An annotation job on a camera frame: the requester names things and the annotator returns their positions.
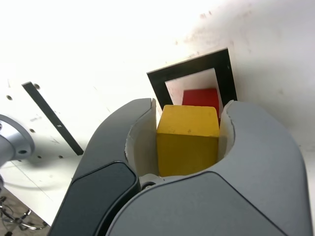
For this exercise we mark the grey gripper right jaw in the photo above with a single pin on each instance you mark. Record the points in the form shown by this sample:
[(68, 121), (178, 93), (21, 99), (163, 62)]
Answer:
[(233, 196)]

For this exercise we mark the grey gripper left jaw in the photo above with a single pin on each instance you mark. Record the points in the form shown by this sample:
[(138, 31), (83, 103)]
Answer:
[(103, 177)]

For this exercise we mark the yellow cube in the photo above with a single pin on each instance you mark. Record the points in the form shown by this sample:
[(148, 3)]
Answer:
[(187, 147)]

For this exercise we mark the red cube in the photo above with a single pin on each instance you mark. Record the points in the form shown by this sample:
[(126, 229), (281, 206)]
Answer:
[(200, 97)]

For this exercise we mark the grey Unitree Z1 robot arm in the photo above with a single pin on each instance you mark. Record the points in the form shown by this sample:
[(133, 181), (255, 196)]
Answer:
[(12, 142)]

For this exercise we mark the black tape square outline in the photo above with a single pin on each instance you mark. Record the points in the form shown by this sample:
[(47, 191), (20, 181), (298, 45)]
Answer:
[(226, 73)]

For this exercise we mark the black tape strip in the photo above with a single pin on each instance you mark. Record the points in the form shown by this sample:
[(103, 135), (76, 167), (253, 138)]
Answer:
[(49, 115)]

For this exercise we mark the chrome chair base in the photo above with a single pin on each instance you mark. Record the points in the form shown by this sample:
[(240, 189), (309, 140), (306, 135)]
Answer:
[(23, 216)]

